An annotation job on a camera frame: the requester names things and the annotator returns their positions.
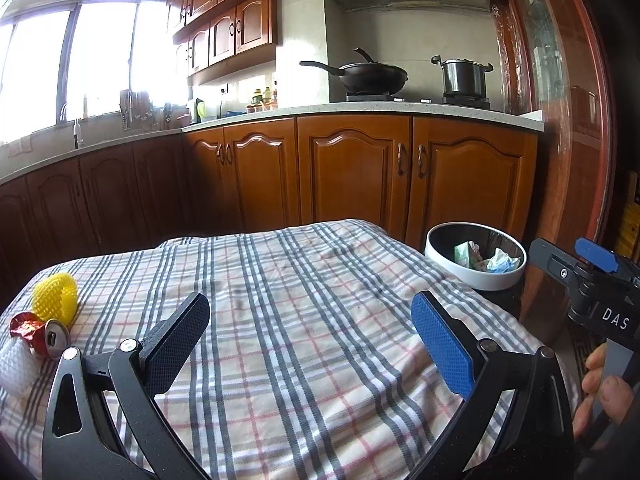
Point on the kitchen window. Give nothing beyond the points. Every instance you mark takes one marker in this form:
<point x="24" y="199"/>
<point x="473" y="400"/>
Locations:
<point x="100" y="60"/>

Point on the white round bin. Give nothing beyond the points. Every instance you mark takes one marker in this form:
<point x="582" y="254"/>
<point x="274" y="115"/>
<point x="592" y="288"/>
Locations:
<point x="450" y="271"/>

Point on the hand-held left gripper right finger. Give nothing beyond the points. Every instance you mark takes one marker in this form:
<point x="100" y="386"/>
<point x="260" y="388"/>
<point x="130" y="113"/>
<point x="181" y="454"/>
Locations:
<point x="442" y="345"/>

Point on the wooden wall cabinets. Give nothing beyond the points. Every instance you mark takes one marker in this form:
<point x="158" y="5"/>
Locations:
<point x="235" y="25"/>

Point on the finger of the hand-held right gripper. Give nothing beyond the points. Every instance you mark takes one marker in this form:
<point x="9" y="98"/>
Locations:
<point x="552" y="257"/>
<point x="597" y="255"/>

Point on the wooden base cabinets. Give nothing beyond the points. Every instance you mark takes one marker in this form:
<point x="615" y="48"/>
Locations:
<point x="350" y="175"/>

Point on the condiment bottle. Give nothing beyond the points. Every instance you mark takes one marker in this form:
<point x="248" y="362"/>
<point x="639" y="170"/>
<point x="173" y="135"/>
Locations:
<point x="268" y="99"/>

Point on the green drink carton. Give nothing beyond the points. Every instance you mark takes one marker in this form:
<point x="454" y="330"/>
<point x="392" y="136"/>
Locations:
<point x="466" y="254"/>

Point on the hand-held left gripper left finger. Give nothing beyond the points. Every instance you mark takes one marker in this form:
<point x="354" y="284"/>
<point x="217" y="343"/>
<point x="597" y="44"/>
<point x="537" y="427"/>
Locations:
<point x="175" y="340"/>

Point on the steel cooking pot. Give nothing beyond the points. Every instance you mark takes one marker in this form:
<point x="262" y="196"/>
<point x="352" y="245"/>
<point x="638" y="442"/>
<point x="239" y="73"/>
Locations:
<point x="462" y="77"/>

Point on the crushed red can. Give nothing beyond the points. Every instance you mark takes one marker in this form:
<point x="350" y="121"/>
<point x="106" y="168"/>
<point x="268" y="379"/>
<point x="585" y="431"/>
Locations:
<point x="30" y="330"/>

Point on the metal kitchen faucet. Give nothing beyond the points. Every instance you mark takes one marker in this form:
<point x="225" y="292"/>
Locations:
<point x="62" y="110"/>

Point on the black gas stove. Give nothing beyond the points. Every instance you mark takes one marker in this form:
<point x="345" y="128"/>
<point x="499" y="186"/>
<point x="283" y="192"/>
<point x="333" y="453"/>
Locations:
<point x="420" y="101"/>

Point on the yellow foam net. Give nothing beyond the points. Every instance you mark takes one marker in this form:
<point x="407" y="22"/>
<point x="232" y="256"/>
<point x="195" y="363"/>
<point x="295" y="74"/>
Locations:
<point x="52" y="295"/>

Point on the blue white wrapper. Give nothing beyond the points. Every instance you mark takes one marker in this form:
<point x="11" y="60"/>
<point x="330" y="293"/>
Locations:
<point x="502" y="261"/>

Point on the wooden door frame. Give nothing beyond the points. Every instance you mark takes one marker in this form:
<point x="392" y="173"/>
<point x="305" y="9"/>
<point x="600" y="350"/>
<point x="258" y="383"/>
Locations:
<point x="565" y="110"/>

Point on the white soap dispenser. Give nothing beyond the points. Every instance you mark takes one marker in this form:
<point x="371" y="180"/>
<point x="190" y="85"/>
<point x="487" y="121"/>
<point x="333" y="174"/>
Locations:
<point x="77" y="135"/>

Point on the black wok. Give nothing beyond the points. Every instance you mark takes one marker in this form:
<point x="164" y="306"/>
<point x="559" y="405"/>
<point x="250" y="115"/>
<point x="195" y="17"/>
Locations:
<point x="375" y="77"/>

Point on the knife block with utensils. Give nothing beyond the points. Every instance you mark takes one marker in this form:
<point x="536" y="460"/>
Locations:
<point x="132" y="110"/>

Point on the person's right hand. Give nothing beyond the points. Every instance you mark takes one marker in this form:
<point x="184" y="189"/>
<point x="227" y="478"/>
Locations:
<point x="617" y="397"/>

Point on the white foam net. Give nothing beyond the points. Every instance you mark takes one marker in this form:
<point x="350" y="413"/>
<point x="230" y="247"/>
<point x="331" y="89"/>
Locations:
<point x="20" y="365"/>

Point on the plaid tablecloth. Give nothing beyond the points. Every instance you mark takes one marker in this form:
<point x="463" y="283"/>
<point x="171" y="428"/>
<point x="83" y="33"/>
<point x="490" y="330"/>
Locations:
<point x="300" y="310"/>

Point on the blue cloth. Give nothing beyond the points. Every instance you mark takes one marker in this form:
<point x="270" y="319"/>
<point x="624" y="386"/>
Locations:
<point x="235" y="112"/>

